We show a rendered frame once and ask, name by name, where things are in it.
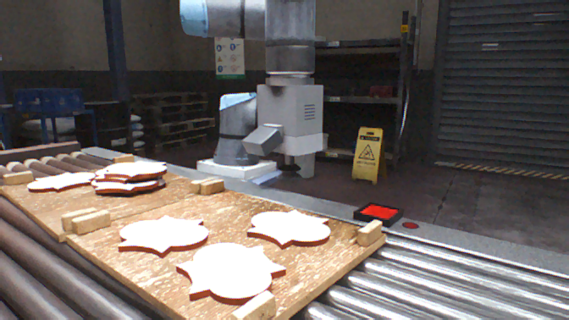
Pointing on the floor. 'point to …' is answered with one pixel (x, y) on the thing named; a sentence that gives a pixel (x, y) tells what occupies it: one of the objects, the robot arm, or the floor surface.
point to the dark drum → (105, 126)
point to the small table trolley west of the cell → (45, 123)
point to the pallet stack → (170, 119)
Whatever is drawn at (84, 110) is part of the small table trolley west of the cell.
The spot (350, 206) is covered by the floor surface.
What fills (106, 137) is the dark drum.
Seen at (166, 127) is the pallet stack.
